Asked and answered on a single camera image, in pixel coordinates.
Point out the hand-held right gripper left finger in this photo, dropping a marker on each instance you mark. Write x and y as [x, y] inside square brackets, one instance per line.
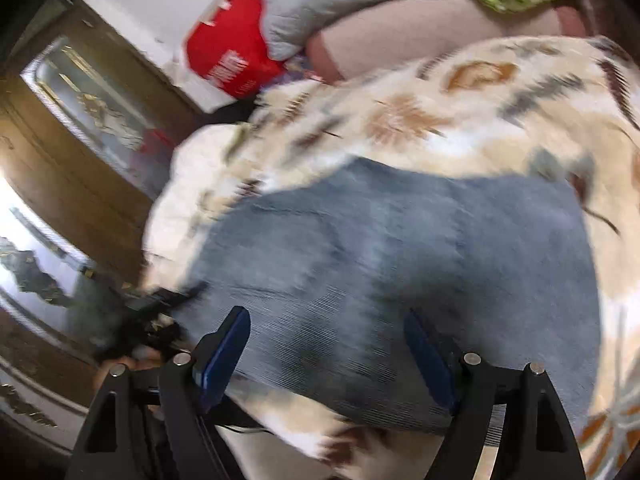
[225, 355]

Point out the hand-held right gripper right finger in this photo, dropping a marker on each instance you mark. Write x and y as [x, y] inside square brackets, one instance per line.
[425, 360]

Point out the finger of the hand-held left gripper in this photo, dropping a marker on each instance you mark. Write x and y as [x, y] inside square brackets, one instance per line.
[162, 335]
[170, 297]

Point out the blue denim pants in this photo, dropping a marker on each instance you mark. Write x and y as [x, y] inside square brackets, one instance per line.
[400, 260]

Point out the white printed sheet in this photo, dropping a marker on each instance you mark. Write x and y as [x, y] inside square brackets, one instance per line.
[200, 160]

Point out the wooden door with glass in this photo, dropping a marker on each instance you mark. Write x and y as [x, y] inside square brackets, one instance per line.
[50, 160]

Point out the leaf print blanket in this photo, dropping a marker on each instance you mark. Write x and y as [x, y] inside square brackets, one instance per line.
[500, 125]

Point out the red shopping bag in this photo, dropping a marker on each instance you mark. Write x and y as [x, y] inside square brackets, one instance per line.
[225, 50]

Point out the clear plastic packaging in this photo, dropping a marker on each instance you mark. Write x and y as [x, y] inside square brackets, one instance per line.
[300, 67]

